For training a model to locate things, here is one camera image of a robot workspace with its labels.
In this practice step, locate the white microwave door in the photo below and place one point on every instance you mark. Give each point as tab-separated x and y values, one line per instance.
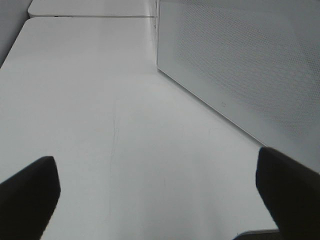
256	62

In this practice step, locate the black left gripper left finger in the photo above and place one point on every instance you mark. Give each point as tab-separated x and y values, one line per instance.
28	200

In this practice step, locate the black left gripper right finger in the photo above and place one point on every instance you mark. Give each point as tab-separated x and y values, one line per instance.
291	193

